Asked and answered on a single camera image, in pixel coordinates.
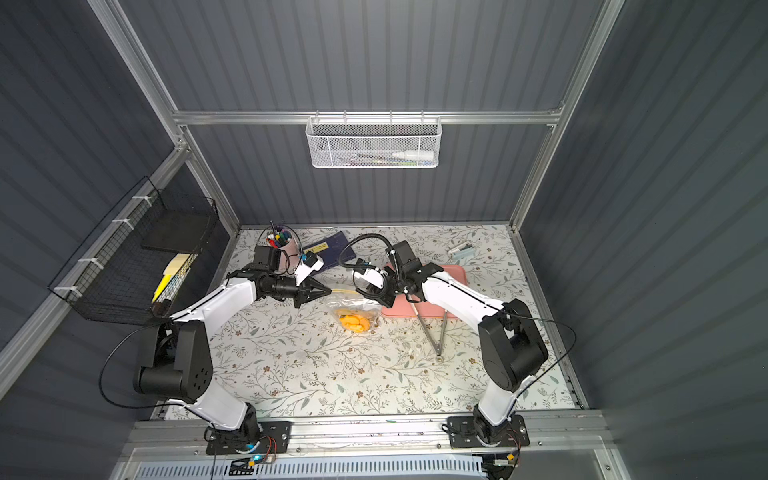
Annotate clear resealable bag yellow zip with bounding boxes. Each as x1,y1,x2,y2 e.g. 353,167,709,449
323,287,382,334

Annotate yellow cookie pile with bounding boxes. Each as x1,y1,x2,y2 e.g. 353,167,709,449
339,313,371,333

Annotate metal kitchen tongs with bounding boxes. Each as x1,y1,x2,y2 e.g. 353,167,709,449
411,303,448,363

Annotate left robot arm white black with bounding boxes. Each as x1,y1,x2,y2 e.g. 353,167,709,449
116,246,332,454

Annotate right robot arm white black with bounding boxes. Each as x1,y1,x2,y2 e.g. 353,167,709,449
339,233,549,446

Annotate pink plastic tray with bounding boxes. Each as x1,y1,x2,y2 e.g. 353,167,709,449
379,262,469,319

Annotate pink pen cup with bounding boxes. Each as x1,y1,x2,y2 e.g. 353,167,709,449
266,222,301,273

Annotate small pale green eraser box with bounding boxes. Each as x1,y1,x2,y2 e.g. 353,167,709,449
448,242,475,263

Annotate dark blue book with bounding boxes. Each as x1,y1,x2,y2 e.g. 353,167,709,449
303,231,356,268

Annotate black slab in side basket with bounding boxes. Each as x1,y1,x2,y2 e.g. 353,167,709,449
140,211,217,254

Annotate yellow notepad in basket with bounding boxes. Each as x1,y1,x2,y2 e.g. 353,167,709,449
152,253,198,304

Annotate white marker in basket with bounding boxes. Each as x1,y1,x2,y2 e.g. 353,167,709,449
385,150,437,166

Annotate black wire side basket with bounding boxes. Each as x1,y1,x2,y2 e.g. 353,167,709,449
48,178,219,325

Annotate white wire wall basket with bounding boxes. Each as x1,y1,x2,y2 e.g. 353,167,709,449
305,117,443,169

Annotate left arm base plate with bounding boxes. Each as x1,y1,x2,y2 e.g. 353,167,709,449
203,421,293,455

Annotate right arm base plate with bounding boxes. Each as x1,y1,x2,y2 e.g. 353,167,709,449
441,415,530,449

